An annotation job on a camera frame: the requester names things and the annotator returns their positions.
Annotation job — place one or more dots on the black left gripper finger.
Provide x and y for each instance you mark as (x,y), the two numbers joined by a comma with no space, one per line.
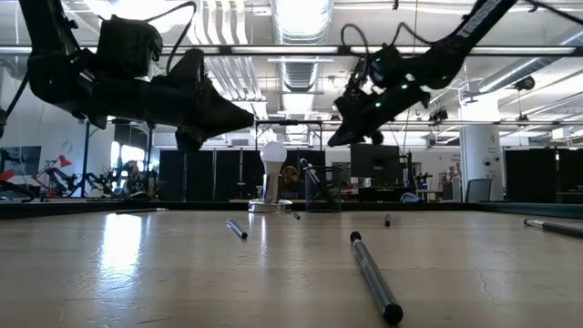
(223,109)
(214,127)

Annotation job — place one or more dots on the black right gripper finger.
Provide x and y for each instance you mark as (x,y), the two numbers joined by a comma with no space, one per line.
(350,131)
(348,113)

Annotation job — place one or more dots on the thick white-ferrule makeup brush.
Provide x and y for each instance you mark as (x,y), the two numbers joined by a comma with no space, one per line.
(306,165)

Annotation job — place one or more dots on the thin dark makeup brush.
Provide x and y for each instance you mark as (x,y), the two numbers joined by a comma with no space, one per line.
(375,278)
(141,210)
(387,221)
(237,228)
(296,215)
(555,227)

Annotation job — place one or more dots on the black background robot arm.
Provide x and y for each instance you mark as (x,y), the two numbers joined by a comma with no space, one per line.
(68,180)

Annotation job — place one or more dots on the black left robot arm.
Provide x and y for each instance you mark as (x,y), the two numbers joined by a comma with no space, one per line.
(50,77)

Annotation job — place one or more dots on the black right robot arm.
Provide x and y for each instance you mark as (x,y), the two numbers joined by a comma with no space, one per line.
(455,45)

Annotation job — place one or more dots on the black monitor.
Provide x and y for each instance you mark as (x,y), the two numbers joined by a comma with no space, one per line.
(375,166)

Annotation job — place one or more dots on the white bulb on silver base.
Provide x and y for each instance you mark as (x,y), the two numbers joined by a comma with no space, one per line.
(273,152)

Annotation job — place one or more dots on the black mesh cup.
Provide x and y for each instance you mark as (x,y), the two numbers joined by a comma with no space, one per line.
(323,196)

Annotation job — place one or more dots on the brown round fan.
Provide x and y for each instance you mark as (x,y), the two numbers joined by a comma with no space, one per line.
(290,175)

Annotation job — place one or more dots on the metal overhead beam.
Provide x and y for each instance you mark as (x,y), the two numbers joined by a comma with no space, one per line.
(273,49)

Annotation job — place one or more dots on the red desk lamp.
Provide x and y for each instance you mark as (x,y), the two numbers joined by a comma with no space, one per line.
(64,160)

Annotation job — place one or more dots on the white round column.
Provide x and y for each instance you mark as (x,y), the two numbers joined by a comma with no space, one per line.
(480,150)

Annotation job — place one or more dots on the grey office chair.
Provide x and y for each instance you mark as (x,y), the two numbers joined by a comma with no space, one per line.
(478,190)

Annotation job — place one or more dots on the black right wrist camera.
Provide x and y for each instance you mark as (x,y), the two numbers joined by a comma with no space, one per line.
(382,68)

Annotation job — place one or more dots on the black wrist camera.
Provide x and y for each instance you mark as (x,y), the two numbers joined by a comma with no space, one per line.
(127,45)
(382,68)

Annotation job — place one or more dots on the black partition wall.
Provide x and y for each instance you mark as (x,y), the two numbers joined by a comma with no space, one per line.
(530,175)
(205,175)

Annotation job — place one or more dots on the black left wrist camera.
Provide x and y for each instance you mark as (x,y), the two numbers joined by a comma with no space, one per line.
(127,45)

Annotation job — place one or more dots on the black metal rack frame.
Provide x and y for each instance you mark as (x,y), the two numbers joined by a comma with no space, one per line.
(287,122)

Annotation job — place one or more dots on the black vertical post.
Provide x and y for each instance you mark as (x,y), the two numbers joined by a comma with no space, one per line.
(85,159)

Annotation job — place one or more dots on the black metal table frame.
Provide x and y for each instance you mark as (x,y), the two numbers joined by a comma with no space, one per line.
(68,207)

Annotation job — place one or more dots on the dark wall picture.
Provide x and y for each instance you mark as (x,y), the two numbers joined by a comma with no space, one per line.
(20,159)

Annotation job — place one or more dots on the black ceiling camera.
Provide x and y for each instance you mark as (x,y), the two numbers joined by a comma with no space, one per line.
(526,83)

